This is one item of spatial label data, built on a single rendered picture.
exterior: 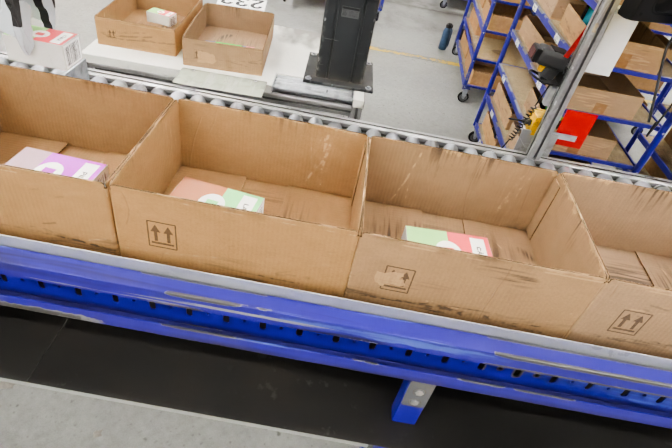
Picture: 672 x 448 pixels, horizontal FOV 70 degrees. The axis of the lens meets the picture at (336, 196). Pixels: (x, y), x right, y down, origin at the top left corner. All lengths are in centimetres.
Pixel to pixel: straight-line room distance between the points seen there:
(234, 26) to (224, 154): 117
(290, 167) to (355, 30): 84
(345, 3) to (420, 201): 88
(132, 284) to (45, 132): 49
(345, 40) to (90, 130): 96
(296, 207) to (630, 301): 62
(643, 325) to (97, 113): 109
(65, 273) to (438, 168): 70
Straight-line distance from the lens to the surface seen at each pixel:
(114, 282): 85
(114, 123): 112
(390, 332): 81
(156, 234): 84
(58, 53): 96
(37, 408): 184
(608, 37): 165
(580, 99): 221
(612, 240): 123
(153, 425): 173
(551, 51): 161
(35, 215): 93
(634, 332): 98
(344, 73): 183
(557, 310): 90
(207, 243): 82
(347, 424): 104
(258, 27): 215
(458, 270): 80
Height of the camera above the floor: 154
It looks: 38 degrees down
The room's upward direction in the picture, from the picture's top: 11 degrees clockwise
